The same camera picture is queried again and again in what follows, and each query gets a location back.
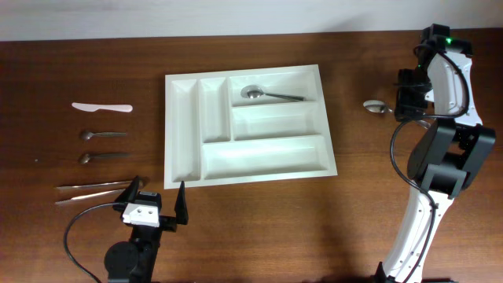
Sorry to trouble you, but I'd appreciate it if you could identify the metal knife lower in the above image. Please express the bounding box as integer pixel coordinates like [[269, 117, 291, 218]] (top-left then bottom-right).
[[54, 189, 125, 205]]

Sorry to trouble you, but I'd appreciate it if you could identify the metal spoon in tray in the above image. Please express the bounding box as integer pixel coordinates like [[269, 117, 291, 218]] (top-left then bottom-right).
[[240, 85, 305, 101]]

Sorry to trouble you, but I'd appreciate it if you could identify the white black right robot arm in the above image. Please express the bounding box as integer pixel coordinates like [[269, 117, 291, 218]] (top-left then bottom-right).
[[372, 24, 496, 282]]

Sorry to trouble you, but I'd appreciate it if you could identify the metal knife upper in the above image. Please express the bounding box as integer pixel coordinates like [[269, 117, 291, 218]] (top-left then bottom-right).
[[56, 180, 132, 191]]

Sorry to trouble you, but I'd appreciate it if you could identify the pink plastic knife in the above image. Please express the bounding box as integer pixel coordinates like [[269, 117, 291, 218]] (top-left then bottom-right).
[[72, 102, 133, 112]]

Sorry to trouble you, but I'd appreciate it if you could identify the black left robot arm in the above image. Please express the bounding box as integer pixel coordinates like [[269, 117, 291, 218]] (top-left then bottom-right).
[[104, 176, 189, 282]]

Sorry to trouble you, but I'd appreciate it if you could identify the metal knife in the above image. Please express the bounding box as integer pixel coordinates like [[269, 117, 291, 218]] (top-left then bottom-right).
[[56, 180, 132, 191], [54, 189, 125, 205]]

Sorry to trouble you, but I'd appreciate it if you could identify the small metal teaspoon upper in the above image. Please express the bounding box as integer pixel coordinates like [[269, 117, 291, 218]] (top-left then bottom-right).
[[79, 130, 127, 141]]

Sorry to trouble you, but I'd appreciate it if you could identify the small metal teaspoon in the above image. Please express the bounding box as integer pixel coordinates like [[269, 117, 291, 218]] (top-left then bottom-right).
[[78, 153, 130, 164], [79, 130, 127, 141]]

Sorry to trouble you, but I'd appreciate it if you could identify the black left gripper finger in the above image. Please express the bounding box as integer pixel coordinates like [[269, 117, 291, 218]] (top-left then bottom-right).
[[116, 176, 141, 203], [174, 181, 189, 225]]

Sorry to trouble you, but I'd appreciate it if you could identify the small metal teaspoon lower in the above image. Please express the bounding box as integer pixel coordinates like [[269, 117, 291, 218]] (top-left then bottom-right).
[[78, 153, 130, 164]]

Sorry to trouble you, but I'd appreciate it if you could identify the large metal spoon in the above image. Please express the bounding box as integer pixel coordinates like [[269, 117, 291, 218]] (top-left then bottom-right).
[[363, 100, 431, 129]]

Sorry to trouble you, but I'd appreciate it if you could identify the white plastic cutlery tray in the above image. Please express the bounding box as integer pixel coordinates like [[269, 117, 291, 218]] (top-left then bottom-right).
[[163, 64, 337, 189]]

